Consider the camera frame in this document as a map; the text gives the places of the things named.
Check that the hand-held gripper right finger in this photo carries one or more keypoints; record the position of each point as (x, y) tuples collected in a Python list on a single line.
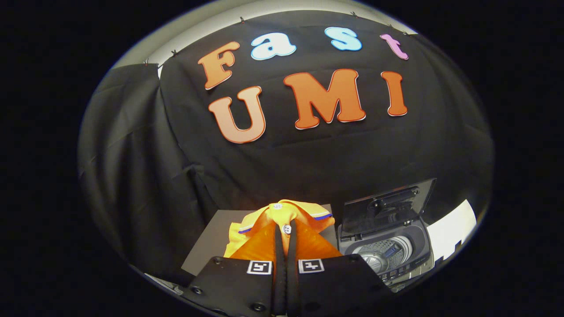
[(292, 281)]

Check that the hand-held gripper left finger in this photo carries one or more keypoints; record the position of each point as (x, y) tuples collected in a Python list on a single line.
[(278, 281)]

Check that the yellow orange polo shirt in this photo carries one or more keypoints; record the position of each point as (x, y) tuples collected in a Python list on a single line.
[(277, 213)]

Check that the dark washing machine lid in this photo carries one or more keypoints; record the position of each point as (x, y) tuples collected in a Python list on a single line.
[(383, 207)]

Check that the grey washing machine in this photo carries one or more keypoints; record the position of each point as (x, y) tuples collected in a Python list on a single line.
[(414, 259)]

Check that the grey box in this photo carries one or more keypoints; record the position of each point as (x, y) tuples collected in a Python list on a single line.
[(211, 242)]

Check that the white sheet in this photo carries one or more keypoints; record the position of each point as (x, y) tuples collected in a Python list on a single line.
[(451, 229)]

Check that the row of black clips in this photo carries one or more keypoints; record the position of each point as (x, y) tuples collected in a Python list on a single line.
[(241, 19)]

